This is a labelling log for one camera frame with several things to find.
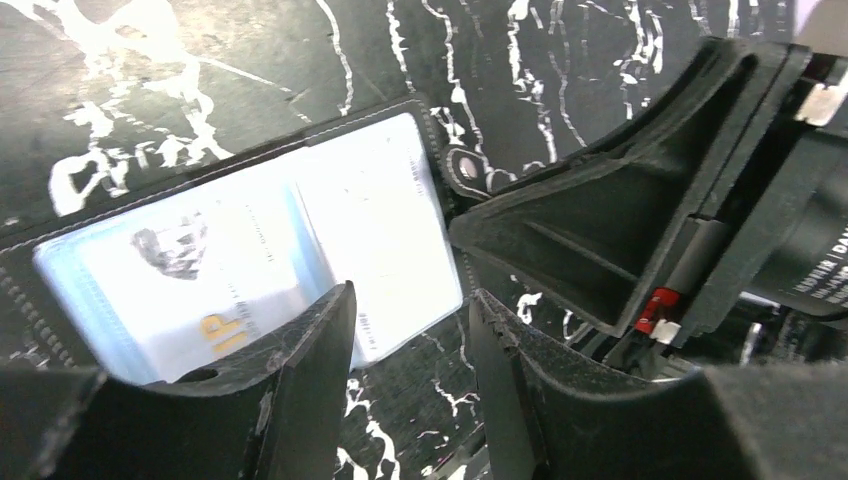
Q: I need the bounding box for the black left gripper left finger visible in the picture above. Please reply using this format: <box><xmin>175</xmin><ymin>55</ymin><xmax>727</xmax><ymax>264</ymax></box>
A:
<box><xmin>1</xmin><ymin>282</ymin><xmax>356</xmax><ymax>479</ymax></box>

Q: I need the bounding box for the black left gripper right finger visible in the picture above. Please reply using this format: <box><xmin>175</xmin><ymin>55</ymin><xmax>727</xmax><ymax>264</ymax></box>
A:
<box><xmin>469</xmin><ymin>290</ymin><xmax>847</xmax><ymax>479</ymax></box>

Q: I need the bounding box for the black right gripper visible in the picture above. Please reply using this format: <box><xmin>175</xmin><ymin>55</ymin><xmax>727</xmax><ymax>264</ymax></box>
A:
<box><xmin>449</xmin><ymin>38</ymin><xmax>847</xmax><ymax>348</ymax></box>

